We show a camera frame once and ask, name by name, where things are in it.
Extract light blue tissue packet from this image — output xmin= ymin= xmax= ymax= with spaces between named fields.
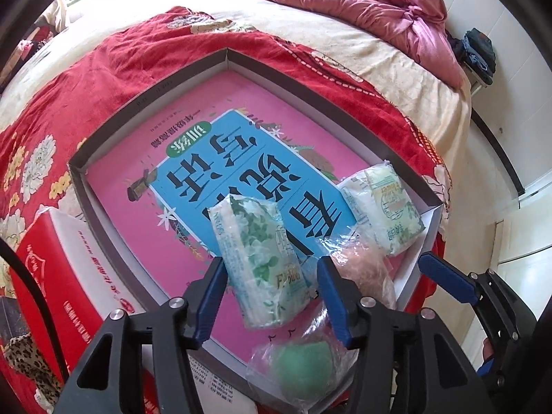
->
xmin=209 ymin=195 xmax=311 ymax=329

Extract red floral blanket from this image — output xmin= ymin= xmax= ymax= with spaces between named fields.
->
xmin=0 ymin=6 xmax=454 ymax=414

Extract person's right hand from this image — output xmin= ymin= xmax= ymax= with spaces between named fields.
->
xmin=477 ymin=337 xmax=494 ymax=376

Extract red tissue pack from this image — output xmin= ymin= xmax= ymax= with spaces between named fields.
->
xmin=16 ymin=207 xmax=144 ymax=371

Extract leopard print scrunchie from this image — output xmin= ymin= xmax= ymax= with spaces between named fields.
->
xmin=2 ymin=333 xmax=62 ymax=413

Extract pink and blue book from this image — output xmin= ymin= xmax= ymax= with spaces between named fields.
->
xmin=83 ymin=68 xmax=409 ymax=367

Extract green floral tissue packet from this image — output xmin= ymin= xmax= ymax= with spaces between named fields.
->
xmin=339 ymin=161 xmax=425 ymax=256

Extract pink item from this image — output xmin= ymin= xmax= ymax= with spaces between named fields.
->
xmin=316 ymin=228 xmax=397 ymax=309

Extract dark blue small box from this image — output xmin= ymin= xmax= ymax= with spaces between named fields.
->
xmin=0 ymin=296 xmax=29 ymax=345

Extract stack of folded clothes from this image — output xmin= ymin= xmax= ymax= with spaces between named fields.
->
xmin=0 ymin=0 xmax=70 ymax=92

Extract black cable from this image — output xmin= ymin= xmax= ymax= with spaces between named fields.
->
xmin=0 ymin=236 xmax=70 ymax=384

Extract dark clothes on stool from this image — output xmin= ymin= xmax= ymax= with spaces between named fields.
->
xmin=446 ymin=28 xmax=496 ymax=85

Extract green sponge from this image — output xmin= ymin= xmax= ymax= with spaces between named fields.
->
xmin=245 ymin=302 xmax=357 ymax=413

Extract dark shallow box tray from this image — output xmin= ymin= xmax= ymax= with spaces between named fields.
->
xmin=67 ymin=47 xmax=445 ymax=414

